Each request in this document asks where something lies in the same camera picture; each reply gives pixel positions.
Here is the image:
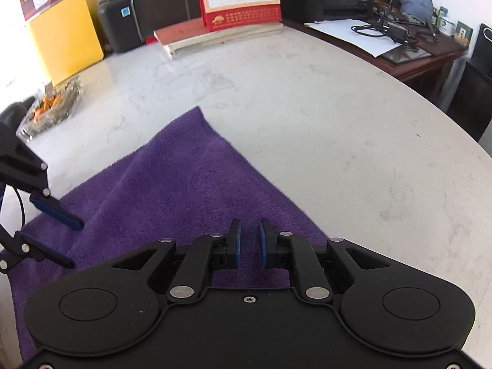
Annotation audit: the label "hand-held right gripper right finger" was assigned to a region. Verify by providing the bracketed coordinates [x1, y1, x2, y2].
[257, 218, 390, 302]

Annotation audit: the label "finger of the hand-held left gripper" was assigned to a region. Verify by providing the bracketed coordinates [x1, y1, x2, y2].
[0, 123, 85, 231]
[0, 230, 75, 274]

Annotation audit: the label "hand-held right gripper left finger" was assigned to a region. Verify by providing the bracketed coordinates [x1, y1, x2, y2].
[111, 218, 243, 302]

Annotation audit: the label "purple towel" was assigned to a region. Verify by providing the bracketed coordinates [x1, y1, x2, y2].
[0, 106, 329, 362]

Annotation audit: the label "glass ashtray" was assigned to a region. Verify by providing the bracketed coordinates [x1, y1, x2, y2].
[16, 75, 85, 144]

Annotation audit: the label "orange peels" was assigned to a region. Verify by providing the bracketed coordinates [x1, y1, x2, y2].
[31, 91, 66, 124]

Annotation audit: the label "black chair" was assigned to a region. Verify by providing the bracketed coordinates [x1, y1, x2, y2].
[0, 98, 36, 133]

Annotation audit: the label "red hardcover book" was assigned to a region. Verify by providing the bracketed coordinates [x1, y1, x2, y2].
[154, 19, 285, 60]

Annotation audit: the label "black case with blue sticker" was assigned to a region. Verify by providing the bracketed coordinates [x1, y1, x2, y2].
[98, 0, 202, 54]

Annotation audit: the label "white paper sheets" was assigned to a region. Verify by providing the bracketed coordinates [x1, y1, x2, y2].
[304, 17, 402, 58]

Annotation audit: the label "dark wooden desk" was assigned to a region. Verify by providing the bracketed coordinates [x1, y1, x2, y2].
[282, 4, 470, 102]

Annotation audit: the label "black water dispenser cabinet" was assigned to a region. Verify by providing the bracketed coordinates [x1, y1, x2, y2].
[446, 23, 492, 143]

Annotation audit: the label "white mug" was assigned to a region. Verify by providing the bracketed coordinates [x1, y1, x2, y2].
[438, 15, 457, 38]

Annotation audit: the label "grey blue bag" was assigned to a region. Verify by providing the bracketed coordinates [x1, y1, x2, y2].
[400, 0, 435, 20]

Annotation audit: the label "thin black cable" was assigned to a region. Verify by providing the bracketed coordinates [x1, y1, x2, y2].
[0, 182, 27, 239]

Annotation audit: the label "black power adapter with cable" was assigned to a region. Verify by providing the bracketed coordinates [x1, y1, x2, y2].
[351, 17, 419, 49]

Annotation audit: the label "green photo frame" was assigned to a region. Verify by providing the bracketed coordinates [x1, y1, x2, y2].
[454, 20, 474, 45]

